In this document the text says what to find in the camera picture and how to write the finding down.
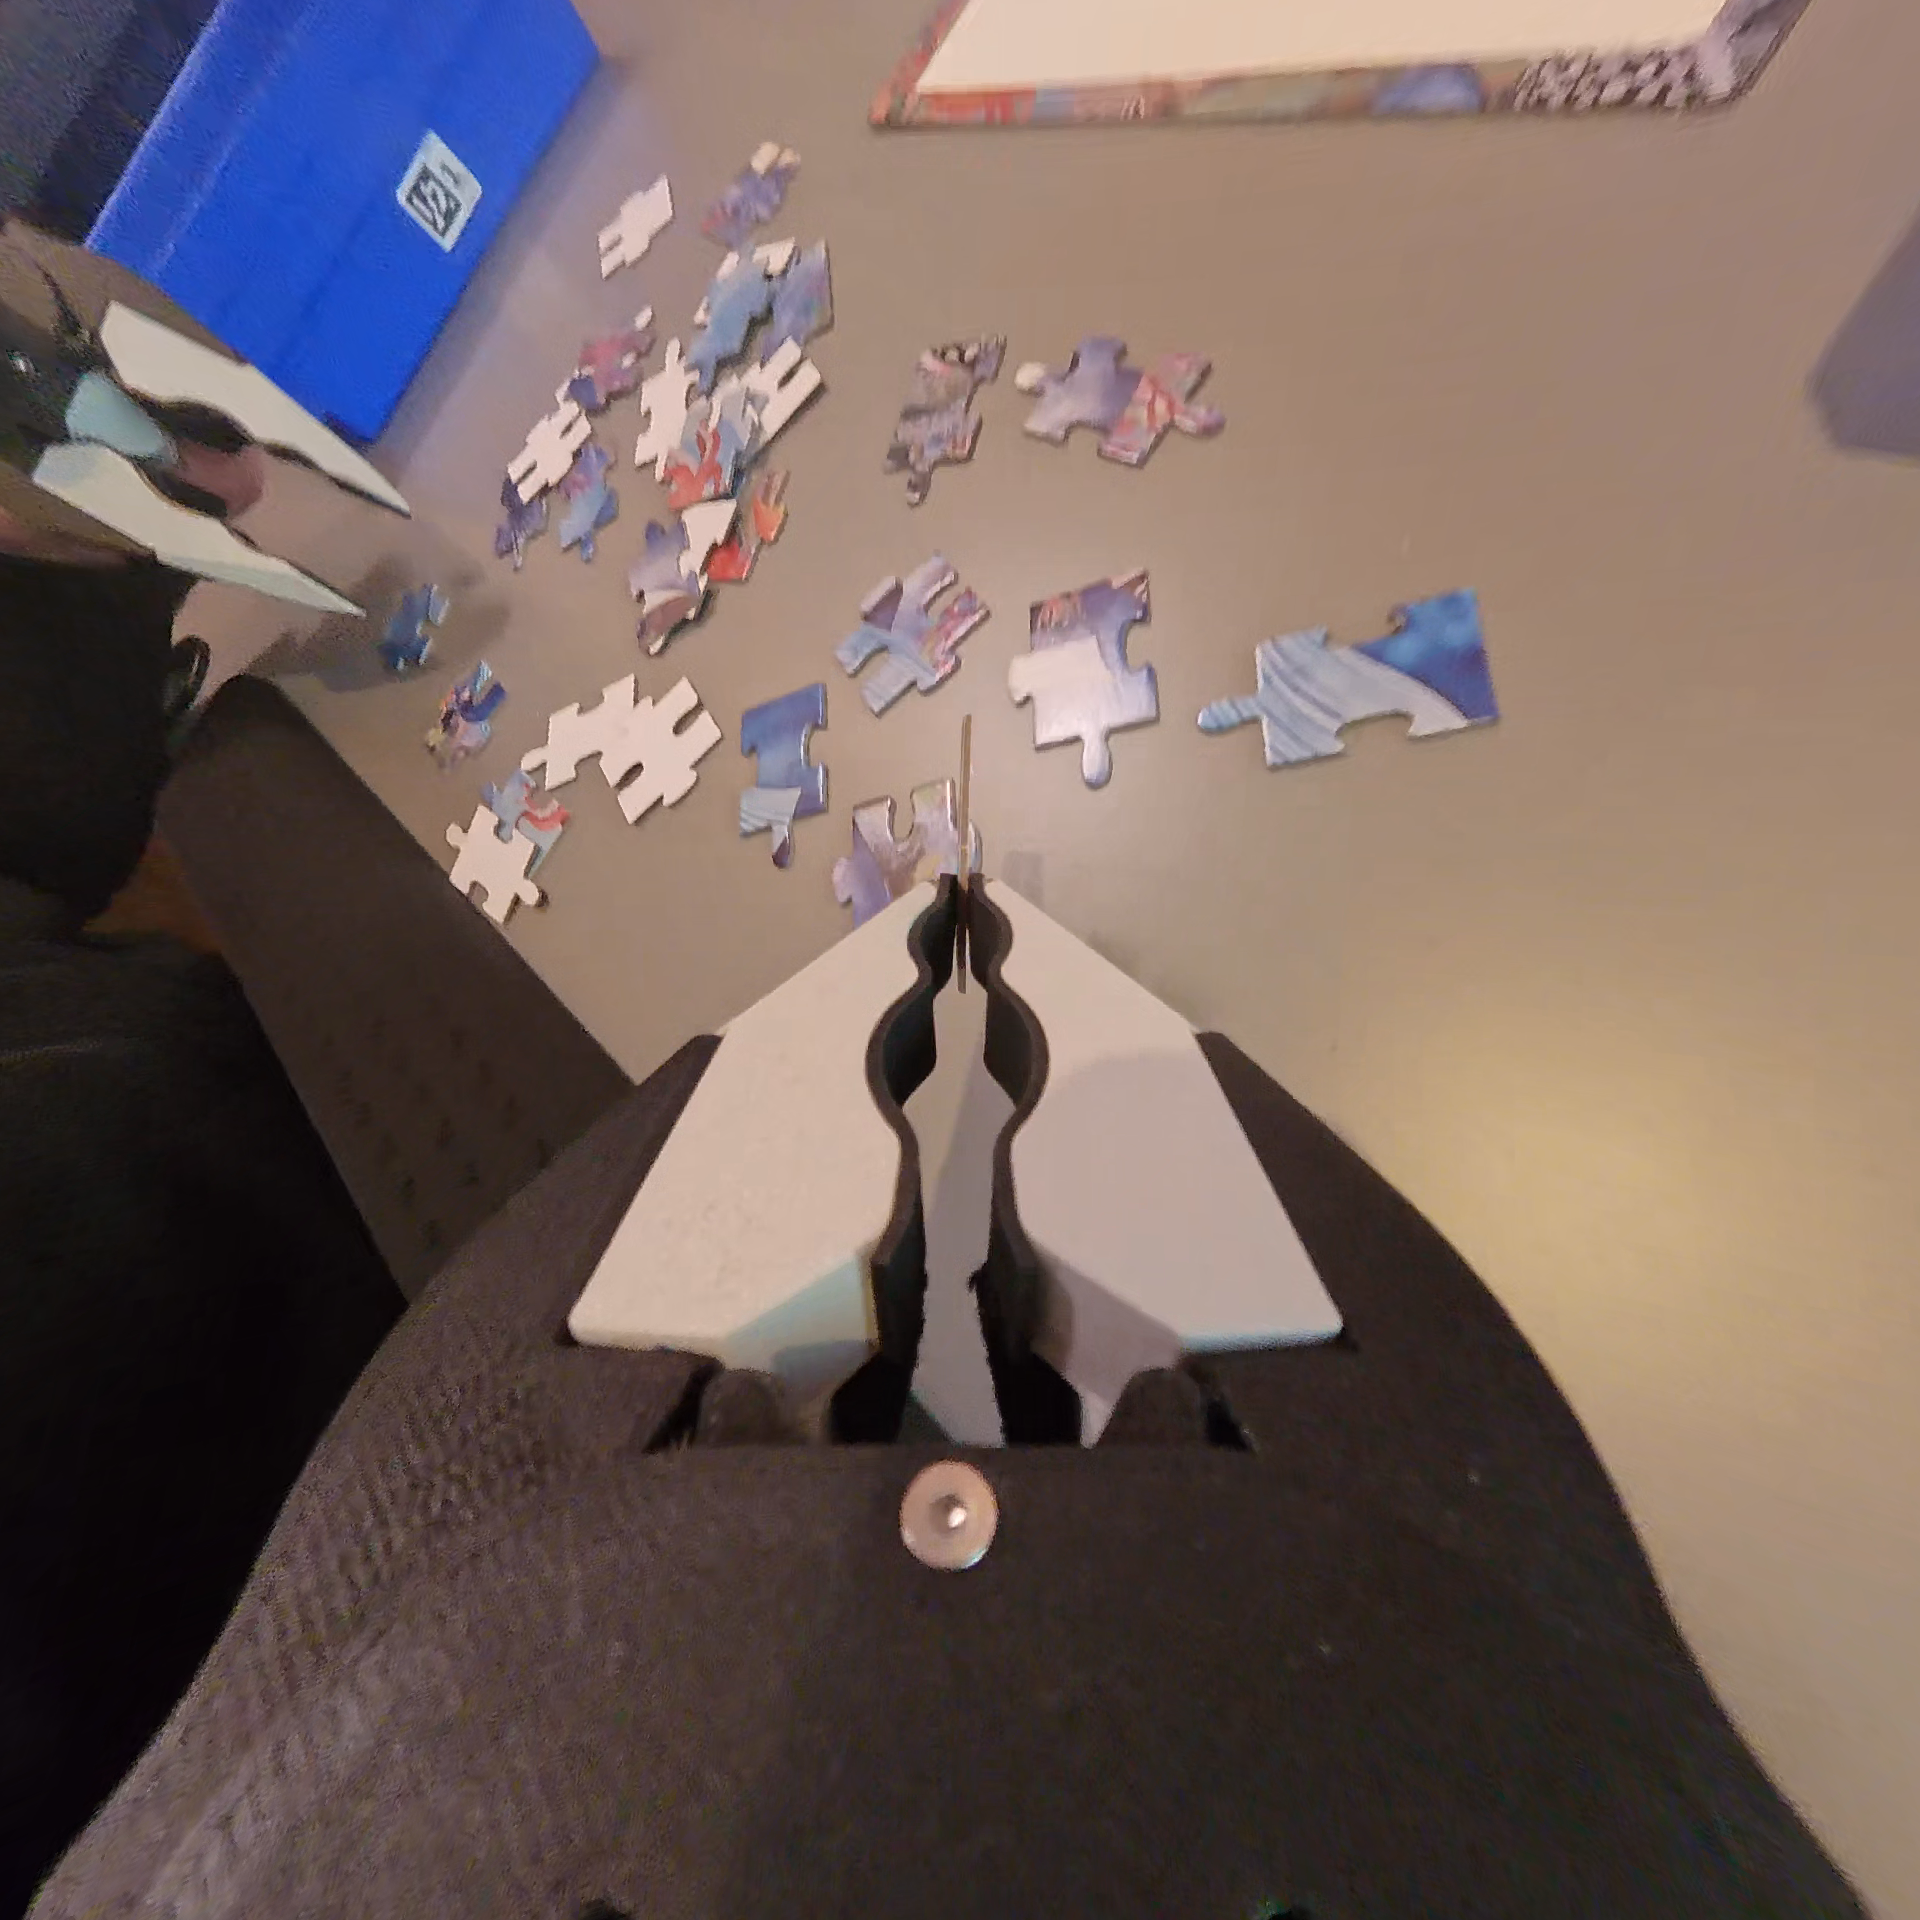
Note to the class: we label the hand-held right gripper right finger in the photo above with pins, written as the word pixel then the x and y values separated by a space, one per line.
pixel 1171 1201

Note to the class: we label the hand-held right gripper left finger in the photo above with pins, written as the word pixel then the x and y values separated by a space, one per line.
pixel 735 1201

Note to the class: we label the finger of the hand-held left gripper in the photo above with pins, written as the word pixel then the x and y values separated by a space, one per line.
pixel 224 398
pixel 181 541

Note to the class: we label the blue plastic bin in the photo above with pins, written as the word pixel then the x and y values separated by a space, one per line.
pixel 299 195

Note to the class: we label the pile of jigsaw puzzle pieces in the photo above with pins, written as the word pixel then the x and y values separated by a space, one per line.
pixel 630 743

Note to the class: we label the dark perforated panel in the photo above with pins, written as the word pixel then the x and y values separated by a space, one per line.
pixel 389 974

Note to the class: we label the puzzle board with colourful border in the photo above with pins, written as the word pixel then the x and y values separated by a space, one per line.
pixel 1320 30

